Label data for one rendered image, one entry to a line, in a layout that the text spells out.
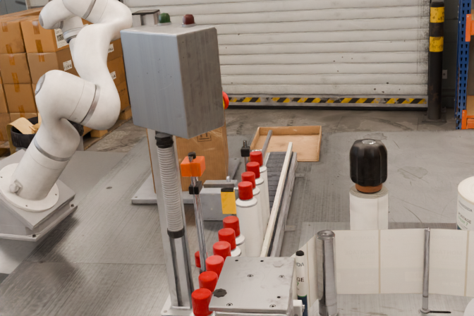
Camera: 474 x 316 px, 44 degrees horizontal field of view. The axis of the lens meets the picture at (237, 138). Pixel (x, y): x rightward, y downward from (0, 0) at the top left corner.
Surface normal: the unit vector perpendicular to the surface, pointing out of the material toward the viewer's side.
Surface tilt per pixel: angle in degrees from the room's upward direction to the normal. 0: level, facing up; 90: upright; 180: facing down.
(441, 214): 0
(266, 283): 0
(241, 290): 0
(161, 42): 90
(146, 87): 90
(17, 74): 92
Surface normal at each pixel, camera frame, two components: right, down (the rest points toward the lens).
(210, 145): 0.00, 0.33
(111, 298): -0.08, -0.94
